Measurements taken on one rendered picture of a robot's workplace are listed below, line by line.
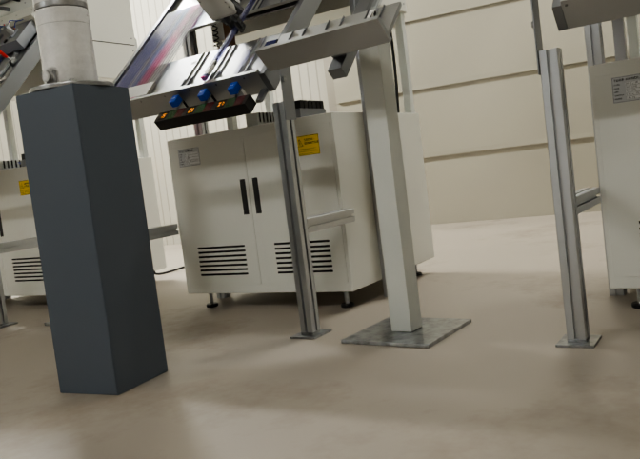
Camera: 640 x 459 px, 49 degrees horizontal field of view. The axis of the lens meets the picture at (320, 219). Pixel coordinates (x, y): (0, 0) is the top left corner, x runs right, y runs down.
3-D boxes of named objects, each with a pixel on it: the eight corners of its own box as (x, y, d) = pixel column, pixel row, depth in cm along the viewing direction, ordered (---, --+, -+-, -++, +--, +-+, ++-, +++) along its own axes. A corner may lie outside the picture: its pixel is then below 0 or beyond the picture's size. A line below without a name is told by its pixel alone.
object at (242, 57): (266, 81, 189) (260, 72, 187) (104, 117, 225) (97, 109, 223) (290, 38, 200) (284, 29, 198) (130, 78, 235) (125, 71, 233)
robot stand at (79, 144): (118, 395, 156) (72, 82, 151) (59, 393, 164) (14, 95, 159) (169, 370, 172) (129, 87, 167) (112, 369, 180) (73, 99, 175)
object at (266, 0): (312, 8, 211) (305, -7, 208) (158, 50, 247) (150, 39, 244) (344, -51, 230) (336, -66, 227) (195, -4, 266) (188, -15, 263)
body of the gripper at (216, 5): (221, -30, 198) (243, 0, 206) (194, -20, 203) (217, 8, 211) (213, -10, 194) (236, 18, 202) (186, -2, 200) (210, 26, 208)
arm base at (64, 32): (72, 82, 151) (59, -5, 149) (11, 96, 159) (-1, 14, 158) (131, 87, 168) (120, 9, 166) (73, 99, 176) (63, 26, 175)
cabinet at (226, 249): (354, 310, 216) (330, 111, 212) (189, 309, 254) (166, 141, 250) (436, 271, 271) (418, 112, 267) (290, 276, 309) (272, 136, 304)
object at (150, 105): (270, 91, 190) (256, 71, 185) (107, 126, 226) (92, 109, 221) (270, 89, 190) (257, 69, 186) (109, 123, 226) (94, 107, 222)
